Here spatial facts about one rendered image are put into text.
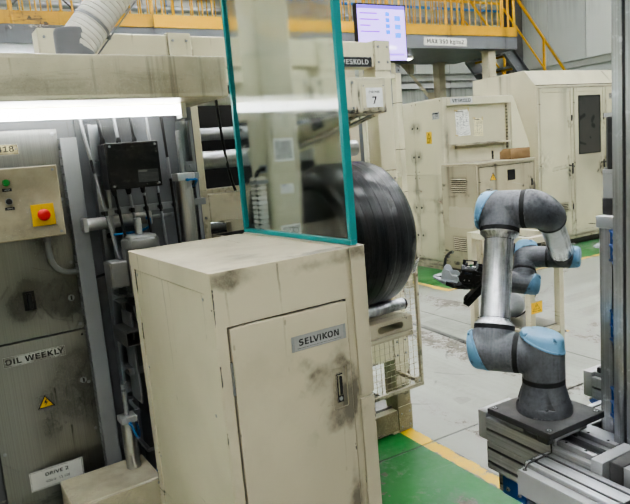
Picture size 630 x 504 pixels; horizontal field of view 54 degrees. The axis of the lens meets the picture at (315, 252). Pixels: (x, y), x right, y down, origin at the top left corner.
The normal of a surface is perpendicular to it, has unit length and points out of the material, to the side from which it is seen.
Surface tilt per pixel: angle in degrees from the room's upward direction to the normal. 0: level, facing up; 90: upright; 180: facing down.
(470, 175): 90
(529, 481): 90
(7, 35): 90
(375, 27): 90
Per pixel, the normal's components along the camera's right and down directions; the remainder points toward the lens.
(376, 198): 0.43, -0.45
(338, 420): 0.55, 0.08
